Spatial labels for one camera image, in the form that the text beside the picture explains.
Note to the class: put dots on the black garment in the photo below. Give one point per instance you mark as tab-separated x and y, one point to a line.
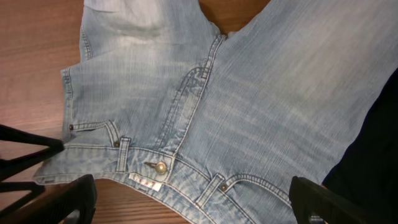
367	173

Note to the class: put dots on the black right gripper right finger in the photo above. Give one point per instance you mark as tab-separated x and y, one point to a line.
309	199

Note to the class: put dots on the light blue denim shorts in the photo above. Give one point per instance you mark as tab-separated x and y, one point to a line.
215	126

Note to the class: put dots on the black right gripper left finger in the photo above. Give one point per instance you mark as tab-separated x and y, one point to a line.
72	203

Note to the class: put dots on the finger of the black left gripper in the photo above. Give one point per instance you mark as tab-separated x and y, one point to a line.
11	150

